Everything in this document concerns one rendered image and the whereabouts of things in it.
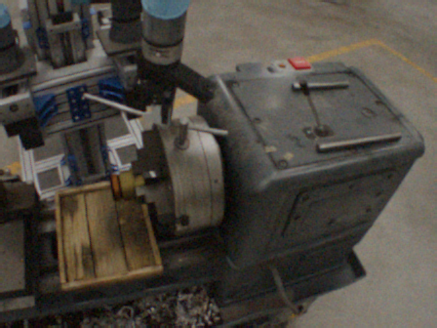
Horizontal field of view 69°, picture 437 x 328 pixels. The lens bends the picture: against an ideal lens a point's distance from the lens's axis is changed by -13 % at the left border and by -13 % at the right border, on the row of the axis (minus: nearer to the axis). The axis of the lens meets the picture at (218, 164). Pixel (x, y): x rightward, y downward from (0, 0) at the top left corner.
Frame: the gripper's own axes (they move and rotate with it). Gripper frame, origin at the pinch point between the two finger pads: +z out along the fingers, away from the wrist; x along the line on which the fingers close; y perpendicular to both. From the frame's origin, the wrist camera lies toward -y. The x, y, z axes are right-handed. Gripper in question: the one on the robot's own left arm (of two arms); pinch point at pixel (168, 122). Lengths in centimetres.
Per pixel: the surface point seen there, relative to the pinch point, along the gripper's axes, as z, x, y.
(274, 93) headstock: 6.8, -23.5, -25.6
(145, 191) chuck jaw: 19.1, 8.4, 3.6
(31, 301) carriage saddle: 34, 42, 29
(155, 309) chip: 69, 30, -3
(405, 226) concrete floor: 129, -56, -157
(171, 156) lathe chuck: 6.9, 4.3, -1.8
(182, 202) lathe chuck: 12.8, 12.4, -6.6
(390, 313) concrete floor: 120, 8, -134
